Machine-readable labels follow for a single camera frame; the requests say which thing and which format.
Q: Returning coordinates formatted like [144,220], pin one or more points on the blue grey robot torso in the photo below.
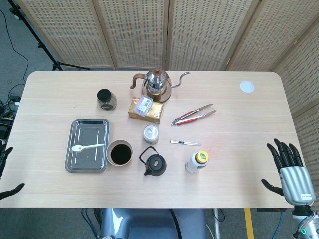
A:
[139,224]

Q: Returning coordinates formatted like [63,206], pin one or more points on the steel gooseneck kettle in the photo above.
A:
[155,81]

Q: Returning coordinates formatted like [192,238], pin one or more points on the white plastic spoon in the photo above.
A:
[76,148]

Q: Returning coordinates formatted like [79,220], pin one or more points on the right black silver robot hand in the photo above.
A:
[296,181]

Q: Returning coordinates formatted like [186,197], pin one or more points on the clear toothpick container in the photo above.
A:
[150,134]

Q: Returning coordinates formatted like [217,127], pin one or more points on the black cast iron teapot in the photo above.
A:
[155,164]

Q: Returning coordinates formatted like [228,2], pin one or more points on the black tripod stand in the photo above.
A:
[40,46]

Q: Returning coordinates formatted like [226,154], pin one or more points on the gold cardboard box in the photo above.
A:
[134,113]

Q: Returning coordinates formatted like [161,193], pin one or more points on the black under-table control box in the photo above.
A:
[270,209]

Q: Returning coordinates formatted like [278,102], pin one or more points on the white table leg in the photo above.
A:
[217,224]

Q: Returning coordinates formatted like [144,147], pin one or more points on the silver utility knife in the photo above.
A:
[185,143]

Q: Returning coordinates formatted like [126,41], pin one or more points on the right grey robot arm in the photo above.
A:
[302,210]

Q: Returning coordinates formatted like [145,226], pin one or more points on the woven folding screen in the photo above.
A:
[74,30]
[306,99]

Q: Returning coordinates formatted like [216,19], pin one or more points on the cup of dark coffee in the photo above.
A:
[119,154]

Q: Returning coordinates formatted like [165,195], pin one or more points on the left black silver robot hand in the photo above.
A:
[11,190]

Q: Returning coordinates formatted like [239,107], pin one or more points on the white drink bottle yellow cap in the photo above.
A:
[195,163]

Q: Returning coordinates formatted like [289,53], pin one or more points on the clear box with purple contents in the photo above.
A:
[143,105]

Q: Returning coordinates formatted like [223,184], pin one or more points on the black floor box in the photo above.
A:
[3,132]

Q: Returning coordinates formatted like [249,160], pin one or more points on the glass jar with black lid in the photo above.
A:
[104,95]

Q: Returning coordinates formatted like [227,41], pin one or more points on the stainless steel rectangular tray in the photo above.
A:
[82,161]

